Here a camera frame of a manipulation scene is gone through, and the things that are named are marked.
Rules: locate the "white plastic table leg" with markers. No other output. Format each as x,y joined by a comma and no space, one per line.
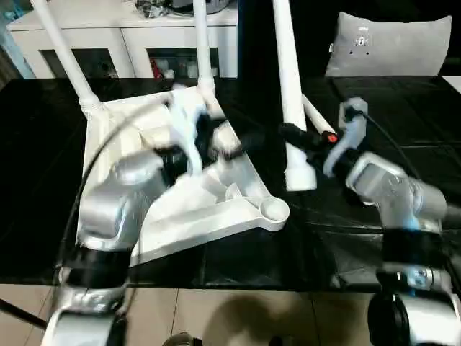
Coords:
290,72
68,61
318,119
202,47

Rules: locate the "white plastic table top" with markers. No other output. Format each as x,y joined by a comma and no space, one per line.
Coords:
216,202

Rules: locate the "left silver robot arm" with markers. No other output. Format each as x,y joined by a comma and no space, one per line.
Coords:
108,202

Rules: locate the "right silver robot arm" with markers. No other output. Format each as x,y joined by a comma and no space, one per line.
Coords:
396,187

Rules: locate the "black mat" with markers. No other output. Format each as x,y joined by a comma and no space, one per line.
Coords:
396,108

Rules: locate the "red item behind glass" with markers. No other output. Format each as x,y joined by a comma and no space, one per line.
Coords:
155,68

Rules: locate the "grey cushion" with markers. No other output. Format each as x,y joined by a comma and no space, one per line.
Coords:
389,47

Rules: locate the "grey helmet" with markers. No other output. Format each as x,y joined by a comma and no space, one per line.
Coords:
212,4

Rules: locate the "white cabinet with glass doors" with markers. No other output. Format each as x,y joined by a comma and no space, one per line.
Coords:
108,36

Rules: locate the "white flat board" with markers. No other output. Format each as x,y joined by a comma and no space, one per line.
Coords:
452,82

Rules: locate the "dark olive round object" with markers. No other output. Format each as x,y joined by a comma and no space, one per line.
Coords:
182,339

